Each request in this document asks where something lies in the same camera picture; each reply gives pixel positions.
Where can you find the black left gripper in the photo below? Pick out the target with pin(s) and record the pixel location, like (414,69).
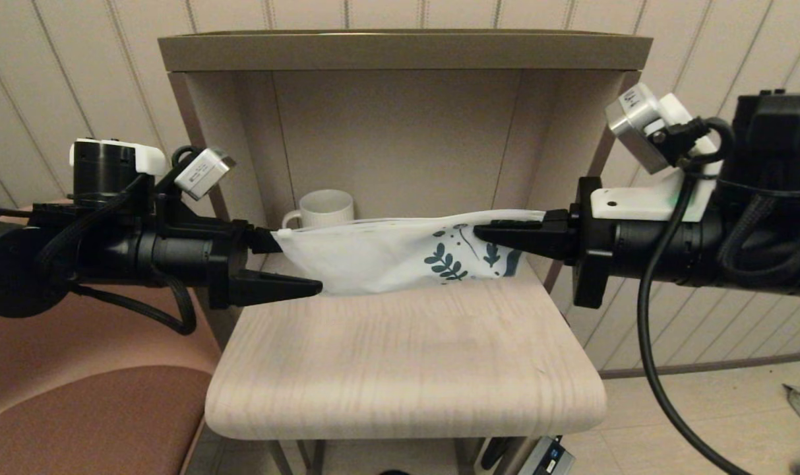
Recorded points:
(175,254)

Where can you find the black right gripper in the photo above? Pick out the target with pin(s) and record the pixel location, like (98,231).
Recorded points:
(657,251)

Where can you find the white floral zip pouch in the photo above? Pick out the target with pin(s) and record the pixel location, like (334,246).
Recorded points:
(373,257)

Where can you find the white ribbed ceramic mug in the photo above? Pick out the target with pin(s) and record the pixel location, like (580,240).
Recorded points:
(327,204)

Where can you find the beige wooden desk with hutch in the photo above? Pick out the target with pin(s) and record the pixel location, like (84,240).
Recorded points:
(400,53)

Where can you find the pink chair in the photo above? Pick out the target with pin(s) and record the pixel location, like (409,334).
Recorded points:
(76,422)

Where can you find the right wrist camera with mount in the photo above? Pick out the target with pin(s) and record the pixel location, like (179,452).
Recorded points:
(630,198)

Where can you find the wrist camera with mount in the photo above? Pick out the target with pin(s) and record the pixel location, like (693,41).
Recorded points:
(205,173)
(630,198)

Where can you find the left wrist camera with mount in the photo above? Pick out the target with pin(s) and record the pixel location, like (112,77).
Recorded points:
(205,173)

